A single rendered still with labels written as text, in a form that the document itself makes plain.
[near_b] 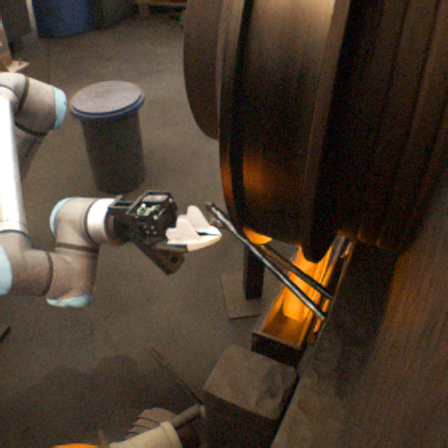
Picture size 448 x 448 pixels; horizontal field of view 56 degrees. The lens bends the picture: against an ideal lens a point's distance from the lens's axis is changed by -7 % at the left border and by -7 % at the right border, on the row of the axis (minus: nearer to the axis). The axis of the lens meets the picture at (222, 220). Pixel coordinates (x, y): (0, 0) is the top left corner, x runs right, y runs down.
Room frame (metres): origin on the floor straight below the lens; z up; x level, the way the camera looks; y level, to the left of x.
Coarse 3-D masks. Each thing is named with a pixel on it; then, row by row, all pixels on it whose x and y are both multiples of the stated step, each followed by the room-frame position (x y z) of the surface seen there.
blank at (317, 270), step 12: (300, 252) 0.45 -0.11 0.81; (300, 264) 0.43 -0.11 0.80; (312, 264) 0.43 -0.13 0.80; (324, 264) 0.49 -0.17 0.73; (312, 276) 0.41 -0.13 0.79; (300, 288) 0.41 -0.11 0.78; (312, 288) 0.42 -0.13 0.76; (288, 300) 0.40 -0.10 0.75; (312, 300) 0.46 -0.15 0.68; (288, 312) 0.40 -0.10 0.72; (300, 312) 0.39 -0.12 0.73
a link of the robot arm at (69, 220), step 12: (60, 204) 0.67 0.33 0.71; (72, 204) 0.66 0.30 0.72; (84, 204) 0.65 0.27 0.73; (60, 216) 0.64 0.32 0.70; (72, 216) 0.63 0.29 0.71; (84, 216) 0.62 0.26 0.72; (60, 228) 0.63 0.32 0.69; (72, 228) 0.62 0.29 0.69; (84, 228) 0.60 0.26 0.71; (60, 240) 0.60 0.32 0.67; (72, 240) 0.60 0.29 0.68; (84, 240) 0.60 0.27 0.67
